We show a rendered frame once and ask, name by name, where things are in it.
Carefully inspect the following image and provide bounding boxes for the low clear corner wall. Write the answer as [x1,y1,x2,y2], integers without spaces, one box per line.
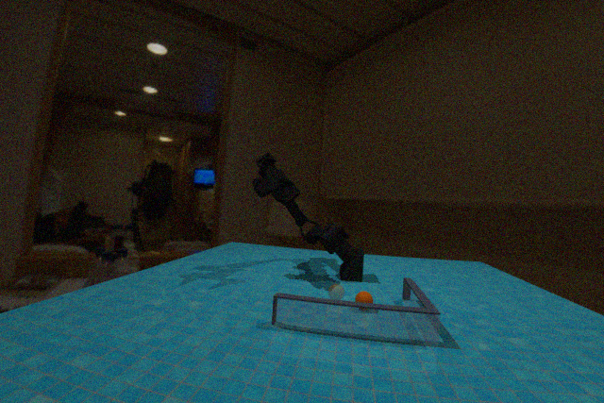
[273,280,440,345]

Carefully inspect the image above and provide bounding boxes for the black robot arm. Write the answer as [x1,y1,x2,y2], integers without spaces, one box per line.
[252,168,360,267]

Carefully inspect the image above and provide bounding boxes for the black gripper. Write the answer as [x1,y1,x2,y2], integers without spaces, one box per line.
[256,152,300,203]

